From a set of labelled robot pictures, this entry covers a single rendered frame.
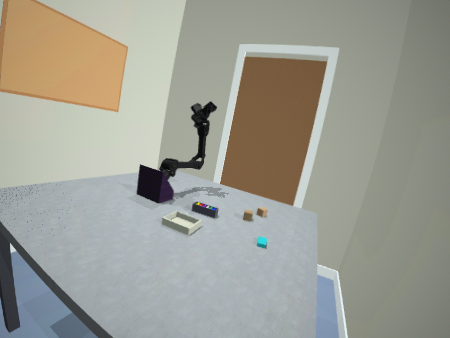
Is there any small brown block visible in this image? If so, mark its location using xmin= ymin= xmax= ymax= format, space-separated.
xmin=257 ymin=207 xmax=267 ymax=217

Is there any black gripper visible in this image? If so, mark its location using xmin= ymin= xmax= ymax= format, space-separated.
xmin=191 ymin=101 xmax=217 ymax=124

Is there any small cyan block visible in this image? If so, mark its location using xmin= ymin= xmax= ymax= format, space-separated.
xmin=257 ymin=237 xmax=267 ymax=248

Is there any beige shallow tray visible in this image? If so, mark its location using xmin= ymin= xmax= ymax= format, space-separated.
xmin=161 ymin=211 xmax=201 ymax=236

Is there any small tan block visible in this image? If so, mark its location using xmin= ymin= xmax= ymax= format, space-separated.
xmin=243 ymin=210 xmax=253 ymax=221

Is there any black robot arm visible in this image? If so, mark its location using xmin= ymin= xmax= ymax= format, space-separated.
xmin=159 ymin=103 xmax=210 ymax=180

